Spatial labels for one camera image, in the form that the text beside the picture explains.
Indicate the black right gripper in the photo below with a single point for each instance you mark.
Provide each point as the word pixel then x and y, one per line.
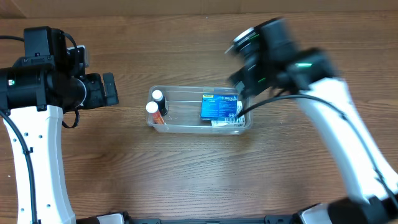
pixel 241 81

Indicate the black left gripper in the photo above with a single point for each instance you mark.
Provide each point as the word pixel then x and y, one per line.
pixel 109 89

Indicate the orange tube with white cap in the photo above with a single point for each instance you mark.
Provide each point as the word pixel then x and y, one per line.
pixel 153 109

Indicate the dark bottle with white cap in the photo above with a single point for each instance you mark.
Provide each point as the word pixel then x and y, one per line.
pixel 161 101

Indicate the white and blue box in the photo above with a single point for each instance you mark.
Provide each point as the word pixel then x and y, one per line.
pixel 239 119

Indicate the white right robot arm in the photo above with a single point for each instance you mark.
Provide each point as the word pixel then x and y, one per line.
pixel 271 59

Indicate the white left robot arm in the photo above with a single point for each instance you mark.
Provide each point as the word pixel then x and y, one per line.
pixel 47 82

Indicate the clear plastic container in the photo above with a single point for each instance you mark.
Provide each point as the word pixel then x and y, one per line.
pixel 184 108

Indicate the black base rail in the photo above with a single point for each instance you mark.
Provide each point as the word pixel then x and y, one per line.
pixel 268 219

